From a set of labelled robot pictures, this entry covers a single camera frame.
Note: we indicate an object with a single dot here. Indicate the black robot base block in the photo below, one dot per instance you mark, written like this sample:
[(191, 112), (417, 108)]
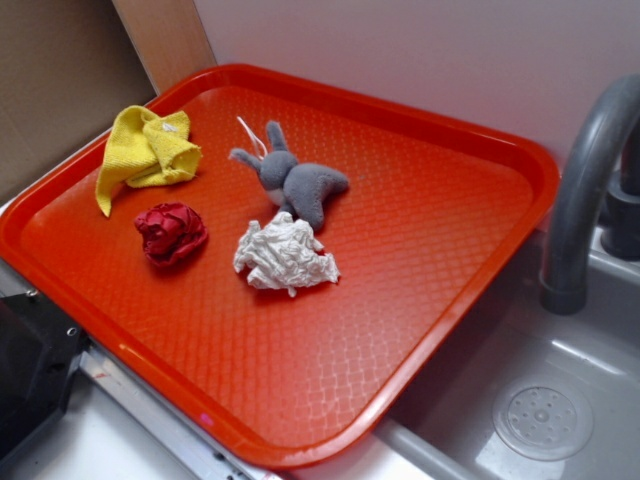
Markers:
[(41, 348)]

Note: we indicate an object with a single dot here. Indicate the crumpled red paper ball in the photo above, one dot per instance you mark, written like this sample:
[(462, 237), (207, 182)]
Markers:
[(170, 232)]

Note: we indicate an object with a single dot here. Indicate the grey curved faucet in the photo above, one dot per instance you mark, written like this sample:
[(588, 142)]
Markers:
[(599, 181)]

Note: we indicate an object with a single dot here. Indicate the grey plush bunny toy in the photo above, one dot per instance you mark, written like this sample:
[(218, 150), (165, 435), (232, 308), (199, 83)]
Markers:
[(299, 189)]

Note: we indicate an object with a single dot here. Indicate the wooden board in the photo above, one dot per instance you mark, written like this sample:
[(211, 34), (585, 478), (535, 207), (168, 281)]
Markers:
[(169, 38)]

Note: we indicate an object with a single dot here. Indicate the cardboard panel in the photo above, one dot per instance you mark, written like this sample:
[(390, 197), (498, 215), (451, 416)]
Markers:
[(67, 68)]

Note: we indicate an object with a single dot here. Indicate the crumpled white paper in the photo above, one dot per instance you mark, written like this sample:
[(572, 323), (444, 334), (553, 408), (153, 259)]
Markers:
[(284, 254)]

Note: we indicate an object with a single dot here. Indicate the yellow cloth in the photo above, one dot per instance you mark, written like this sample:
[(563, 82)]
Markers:
[(145, 150)]

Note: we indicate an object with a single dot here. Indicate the grey plastic sink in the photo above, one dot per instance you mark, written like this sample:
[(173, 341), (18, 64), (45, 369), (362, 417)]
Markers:
[(516, 392)]

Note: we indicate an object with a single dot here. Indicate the red plastic tray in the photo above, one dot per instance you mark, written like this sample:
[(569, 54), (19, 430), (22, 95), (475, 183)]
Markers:
[(434, 210)]

